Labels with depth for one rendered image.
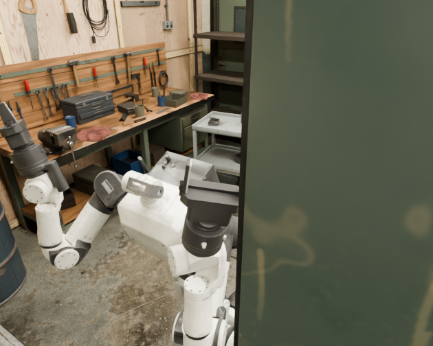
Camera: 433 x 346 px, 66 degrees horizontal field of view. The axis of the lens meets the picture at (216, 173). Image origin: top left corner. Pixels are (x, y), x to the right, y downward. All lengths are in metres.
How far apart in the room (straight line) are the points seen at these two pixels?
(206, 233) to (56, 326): 2.05
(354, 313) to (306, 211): 0.10
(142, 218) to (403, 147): 0.88
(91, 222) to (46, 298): 1.64
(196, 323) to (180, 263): 0.18
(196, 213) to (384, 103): 0.45
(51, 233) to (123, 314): 1.42
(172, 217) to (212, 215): 0.37
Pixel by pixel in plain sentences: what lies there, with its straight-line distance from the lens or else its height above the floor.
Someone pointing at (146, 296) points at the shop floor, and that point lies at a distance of 2.60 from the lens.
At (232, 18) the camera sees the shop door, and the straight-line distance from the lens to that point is 4.81.
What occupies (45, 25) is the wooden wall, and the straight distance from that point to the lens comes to 3.47.
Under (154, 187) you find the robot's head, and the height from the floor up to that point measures 1.44.
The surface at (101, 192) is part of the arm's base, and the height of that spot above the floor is 1.32.
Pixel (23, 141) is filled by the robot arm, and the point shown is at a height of 1.54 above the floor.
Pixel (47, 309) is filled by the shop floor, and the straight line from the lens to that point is 2.73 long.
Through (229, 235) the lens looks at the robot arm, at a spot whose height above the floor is 1.31.
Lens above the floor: 1.90
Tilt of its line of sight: 28 degrees down
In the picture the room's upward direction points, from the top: straight up
